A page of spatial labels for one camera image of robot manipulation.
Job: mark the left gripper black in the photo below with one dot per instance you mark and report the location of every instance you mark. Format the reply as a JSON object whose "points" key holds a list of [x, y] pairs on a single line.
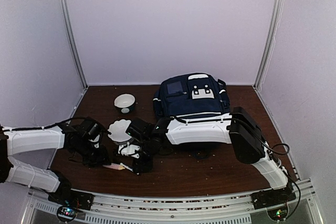
{"points": [[101, 159]]}

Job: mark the white scalloped ceramic bowl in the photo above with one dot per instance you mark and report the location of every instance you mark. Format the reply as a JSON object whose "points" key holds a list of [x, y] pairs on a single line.
{"points": [[117, 132]]}

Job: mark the pink glue tube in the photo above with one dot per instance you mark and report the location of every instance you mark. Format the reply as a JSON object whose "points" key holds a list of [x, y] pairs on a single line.
{"points": [[114, 166]]}

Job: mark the left circuit board with leds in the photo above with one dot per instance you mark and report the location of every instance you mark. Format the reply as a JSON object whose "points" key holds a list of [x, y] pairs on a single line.
{"points": [[66, 214]]}

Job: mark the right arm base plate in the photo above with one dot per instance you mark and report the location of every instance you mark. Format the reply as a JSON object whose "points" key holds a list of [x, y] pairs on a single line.
{"points": [[269, 198]]}

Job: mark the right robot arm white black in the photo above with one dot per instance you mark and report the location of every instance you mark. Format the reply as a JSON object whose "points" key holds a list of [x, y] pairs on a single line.
{"points": [[237, 128]]}

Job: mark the circuit board with leds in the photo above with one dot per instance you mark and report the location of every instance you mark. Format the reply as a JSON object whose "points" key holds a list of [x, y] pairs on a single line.
{"points": [[66, 214], [278, 214]]}

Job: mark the black capped white marker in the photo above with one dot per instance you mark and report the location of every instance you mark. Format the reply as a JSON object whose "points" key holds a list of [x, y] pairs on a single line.
{"points": [[124, 166]]}

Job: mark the aluminium frame post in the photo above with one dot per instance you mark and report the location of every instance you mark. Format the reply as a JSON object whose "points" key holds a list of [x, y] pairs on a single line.
{"points": [[269, 45], [72, 43]]}

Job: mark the navy blue student backpack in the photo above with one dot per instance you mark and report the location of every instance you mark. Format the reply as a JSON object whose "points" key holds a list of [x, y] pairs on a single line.
{"points": [[199, 108]]}

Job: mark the right circuit board with leds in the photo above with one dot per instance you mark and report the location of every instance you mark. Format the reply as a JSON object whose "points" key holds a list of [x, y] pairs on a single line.
{"points": [[278, 214]]}

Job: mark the left aluminium frame post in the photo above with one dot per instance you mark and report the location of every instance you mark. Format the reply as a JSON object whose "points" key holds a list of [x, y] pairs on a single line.
{"points": [[72, 43]]}

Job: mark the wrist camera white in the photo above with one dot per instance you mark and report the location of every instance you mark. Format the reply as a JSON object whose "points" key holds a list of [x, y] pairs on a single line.
{"points": [[95, 143], [129, 150]]}

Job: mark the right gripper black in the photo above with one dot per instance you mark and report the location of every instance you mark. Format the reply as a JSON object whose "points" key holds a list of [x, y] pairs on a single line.
{"points": [[144, 167]]}

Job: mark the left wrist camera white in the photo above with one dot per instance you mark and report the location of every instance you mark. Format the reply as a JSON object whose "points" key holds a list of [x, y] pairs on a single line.
{"points": [[95, 143]]}

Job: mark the front aluminium rail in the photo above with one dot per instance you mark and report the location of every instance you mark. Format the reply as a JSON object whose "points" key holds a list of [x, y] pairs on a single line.
{"points": [[229, 208]]}

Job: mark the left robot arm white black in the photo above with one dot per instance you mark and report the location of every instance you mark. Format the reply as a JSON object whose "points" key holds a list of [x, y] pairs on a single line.
{"points": [[84, 139]]}

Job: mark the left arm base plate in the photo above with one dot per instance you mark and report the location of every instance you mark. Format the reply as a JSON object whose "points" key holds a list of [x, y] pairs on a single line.
{"points": [[72, 199]]}

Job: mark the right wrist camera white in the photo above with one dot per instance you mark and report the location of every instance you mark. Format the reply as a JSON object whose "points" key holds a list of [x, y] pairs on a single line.
{"points": [[129, 150]]}

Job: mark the right aluminium frame post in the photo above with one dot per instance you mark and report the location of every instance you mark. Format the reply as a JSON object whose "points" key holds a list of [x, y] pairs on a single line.
{"points": [[269, 45]]}

